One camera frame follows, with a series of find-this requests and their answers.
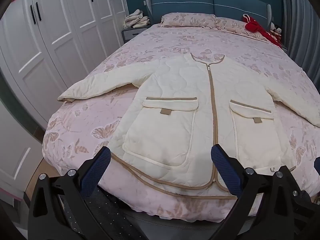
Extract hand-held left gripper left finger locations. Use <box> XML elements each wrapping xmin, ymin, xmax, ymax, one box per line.
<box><xmin>27</xmin><ymin>146</ymin><xmax>112</xmax><ymax>240</ymax></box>

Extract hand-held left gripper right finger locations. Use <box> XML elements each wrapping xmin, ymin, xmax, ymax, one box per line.
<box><xmin>211</xmin><ymin>144</ymin><xmax>318</xmax><ymax>240</ymax></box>

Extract cream quilted jacket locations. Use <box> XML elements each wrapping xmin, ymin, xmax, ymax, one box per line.
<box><xmin>57</xmin><ymin>52</ymin><xmax>320</xmax><ymax>199</ymax></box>

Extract pile of cream clothes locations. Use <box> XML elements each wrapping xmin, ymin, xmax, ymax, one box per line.
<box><xmin>122</xmin><ymin>9</ymin><xmax>151</xmax><ymax>29</ymax></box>

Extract bed with pink floral quilt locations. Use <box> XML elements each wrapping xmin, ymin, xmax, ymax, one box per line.
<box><xmin>42</xmin><ymin>24</ymin><xmax>320</xmax><ymax>222</ymax></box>

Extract small white plush toys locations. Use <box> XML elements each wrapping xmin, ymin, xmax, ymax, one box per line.
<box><xmin>269</xmin><ymin>22</ymin><xmax>282</xmax><ymax>41</ymax></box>

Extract grey curtain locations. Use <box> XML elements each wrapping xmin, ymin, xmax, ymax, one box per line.
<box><xmin>279</xmin><ymin>0</ymin><xmax>320</xmax><ymax>87</ymax></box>

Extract grey nightstand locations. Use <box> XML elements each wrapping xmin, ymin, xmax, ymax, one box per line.
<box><xmin>121</xmin><ymin>26</ymin><xmax>150</xmax><ymax>47</ymax></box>

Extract pink floral pillow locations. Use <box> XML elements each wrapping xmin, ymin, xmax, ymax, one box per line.
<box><xmin>214</xmin><ymin>17</ymin><xmax>270</xmax><ymax>41</ymax></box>
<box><xmin>160</xmin><ymin>12</ymin><xmax>217</xmax><ymax>28</ymax></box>

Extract white wardrobe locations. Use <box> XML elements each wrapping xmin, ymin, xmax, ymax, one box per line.
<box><xmin>0</xmin><ymin>0</ymin><xmax>130</xmax><ymax>205</ymax></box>

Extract red plush toy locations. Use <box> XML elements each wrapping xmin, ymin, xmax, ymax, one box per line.
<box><xmin>241</xmin><ymin>14</ymin><xmax>283</xmax><ymax>48</ymax></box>

